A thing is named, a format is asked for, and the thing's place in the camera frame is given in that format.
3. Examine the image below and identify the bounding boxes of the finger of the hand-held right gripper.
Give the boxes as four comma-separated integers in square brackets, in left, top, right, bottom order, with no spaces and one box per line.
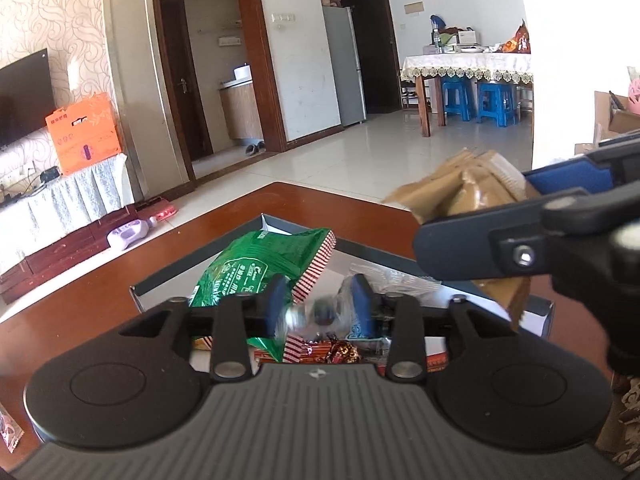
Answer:
[522,145,640,198]
[412,187,591,282]

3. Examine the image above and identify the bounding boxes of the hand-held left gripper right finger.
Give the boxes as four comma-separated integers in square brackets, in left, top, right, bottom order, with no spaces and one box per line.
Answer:
[350,274,503,382]

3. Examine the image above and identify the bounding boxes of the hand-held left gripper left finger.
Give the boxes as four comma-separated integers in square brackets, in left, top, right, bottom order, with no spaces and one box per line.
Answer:
[117,275,292,382]

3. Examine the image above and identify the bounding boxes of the small clear snack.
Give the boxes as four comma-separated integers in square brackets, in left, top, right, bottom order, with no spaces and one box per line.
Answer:
[284,290,362,342]

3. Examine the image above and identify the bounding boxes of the tan bread packet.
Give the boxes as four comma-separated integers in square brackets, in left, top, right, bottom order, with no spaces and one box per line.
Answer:
[382,147,540,334]

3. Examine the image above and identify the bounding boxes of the grey shallow box tray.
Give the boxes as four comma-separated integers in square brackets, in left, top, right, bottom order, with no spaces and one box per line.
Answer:
[129,212,553,376]

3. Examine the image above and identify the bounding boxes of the green snack bag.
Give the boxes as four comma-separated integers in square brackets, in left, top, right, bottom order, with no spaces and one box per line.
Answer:
[246,332,306,365]
[189,227,337,312]

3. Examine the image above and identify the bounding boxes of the clear plastic snack wrappers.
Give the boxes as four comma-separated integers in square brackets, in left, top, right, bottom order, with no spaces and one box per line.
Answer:
[345,261,443,302]

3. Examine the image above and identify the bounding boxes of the gold wrapped candies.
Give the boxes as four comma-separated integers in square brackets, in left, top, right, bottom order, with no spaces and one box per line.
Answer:
[325,340,362,365]

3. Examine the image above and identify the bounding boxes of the orange snack bar packet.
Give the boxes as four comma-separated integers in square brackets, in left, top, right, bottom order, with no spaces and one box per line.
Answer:
[300,341,335,363]

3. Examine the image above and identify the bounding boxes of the brown cardboard box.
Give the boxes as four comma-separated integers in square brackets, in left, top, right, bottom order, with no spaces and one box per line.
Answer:
[574,89,640,157]

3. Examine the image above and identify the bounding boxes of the blue plastic stool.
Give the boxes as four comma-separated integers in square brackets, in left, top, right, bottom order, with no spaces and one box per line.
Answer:
[441,79,474,122]
[475,82,519,128]

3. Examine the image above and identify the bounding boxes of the orange snack bag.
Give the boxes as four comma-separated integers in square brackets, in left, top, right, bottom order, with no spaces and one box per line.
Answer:
[501,19,531,55]

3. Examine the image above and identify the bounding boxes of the dining table with lace cloth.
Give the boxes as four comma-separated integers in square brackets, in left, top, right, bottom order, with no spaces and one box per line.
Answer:
[400,51,534,139]

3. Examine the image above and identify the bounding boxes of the pink floor item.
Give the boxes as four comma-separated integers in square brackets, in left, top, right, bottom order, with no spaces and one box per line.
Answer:
[135,199,179,222]

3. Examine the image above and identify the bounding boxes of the patterned brown cloth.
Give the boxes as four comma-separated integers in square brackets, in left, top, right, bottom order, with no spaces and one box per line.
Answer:
[596,374,640,467]

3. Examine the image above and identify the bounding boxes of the purple white bottle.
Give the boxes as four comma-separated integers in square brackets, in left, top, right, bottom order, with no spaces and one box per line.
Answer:
[107,219,153,252]

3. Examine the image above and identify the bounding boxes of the wooden kitchen counter cabinet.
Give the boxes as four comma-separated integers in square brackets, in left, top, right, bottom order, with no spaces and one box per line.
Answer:
[218,66,265,142]

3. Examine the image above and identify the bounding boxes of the tall grey refrigerator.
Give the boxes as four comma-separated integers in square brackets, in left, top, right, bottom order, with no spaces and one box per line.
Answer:
[322,5,368,128]

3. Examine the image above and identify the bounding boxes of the wooden television cabinet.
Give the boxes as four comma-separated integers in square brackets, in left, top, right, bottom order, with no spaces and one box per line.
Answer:
[0,207,138,306]

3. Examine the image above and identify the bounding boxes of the TV cabinet with cloth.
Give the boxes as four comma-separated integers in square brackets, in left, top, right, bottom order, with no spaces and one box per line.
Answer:
[0,152,137,277]

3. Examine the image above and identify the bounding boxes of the dark wooden door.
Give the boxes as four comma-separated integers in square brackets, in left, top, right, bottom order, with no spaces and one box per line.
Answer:
[159,0,214,162]

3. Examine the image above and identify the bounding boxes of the orange cardboard gift box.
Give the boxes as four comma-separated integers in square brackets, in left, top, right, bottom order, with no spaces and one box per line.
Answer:
[45,92,123,177]

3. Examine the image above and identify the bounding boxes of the small white sachet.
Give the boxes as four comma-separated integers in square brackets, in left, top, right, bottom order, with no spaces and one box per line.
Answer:
[0,406,24,452]

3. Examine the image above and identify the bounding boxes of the black flat television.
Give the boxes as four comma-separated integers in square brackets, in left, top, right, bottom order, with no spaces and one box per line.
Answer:
[0,49,55,152]

